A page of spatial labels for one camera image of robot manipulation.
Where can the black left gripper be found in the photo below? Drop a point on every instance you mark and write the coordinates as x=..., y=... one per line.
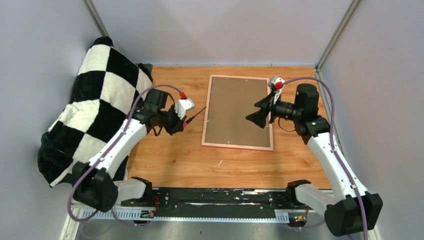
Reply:
x=178, y=125

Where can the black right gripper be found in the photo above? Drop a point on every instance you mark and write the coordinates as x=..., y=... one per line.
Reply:
x=259, y=117

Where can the pink handled screwdriver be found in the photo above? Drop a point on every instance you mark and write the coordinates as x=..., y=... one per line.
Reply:
x=189, y=120

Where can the pink picture frame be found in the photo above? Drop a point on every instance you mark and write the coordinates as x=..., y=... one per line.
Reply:
x=204, y=132

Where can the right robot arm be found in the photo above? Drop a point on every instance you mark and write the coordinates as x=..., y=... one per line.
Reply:
x=351, y=208

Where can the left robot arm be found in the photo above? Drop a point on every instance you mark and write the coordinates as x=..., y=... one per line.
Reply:
x=95, y=185

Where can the black white checkered pillow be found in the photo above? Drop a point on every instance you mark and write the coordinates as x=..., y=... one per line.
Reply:
x=102, y=95

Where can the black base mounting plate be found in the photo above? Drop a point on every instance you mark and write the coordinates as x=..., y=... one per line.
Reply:
x=219, y=204

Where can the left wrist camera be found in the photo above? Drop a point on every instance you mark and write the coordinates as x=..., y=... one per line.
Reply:
x=182, y=106

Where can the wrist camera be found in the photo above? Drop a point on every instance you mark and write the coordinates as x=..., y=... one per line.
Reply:
x=182, y=106
x=276, y=84

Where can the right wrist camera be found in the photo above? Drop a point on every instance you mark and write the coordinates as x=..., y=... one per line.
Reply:
x=276, y=84

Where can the brown frame backing board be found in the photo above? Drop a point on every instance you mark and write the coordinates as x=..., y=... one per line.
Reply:
x=236, y=112

